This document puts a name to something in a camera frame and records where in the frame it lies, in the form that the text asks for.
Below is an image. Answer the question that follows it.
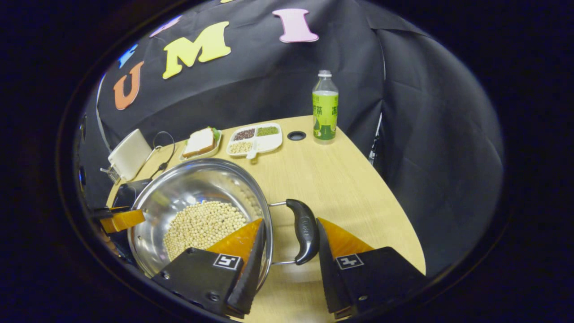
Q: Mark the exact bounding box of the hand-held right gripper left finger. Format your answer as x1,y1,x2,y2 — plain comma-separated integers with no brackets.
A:
150,218,267,319

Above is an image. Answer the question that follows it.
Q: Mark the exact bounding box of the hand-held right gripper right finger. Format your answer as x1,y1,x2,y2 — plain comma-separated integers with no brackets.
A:
317,218,426,320

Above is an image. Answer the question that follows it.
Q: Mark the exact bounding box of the black induction cooktop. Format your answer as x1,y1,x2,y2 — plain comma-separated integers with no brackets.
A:
108,178,153,265

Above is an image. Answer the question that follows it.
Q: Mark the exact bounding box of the stainless steel pot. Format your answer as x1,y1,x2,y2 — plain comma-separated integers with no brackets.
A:
127,158,320,281

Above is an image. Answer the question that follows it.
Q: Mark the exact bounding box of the white toaster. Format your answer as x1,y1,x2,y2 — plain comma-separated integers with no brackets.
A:
108,129,154,182

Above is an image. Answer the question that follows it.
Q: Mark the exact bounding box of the pile of soybeans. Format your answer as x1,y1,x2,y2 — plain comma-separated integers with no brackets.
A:
163,201,248,262

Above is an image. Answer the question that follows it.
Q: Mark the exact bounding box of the sandwich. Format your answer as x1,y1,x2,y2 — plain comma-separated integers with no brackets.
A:
183,127,217,158

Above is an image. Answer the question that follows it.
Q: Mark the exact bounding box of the small sandwich plate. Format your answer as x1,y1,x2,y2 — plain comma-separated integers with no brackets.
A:
179,127,222,161

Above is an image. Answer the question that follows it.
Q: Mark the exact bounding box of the green label drink bottle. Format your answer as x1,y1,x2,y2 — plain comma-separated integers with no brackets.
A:
312,70,339,145

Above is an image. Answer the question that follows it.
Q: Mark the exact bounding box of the black backdrop cloth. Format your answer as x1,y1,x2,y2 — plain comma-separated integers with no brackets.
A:
74,0,505,276

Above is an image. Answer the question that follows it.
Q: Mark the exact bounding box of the black power cable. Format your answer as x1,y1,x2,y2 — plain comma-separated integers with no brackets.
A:
150,131,176,180

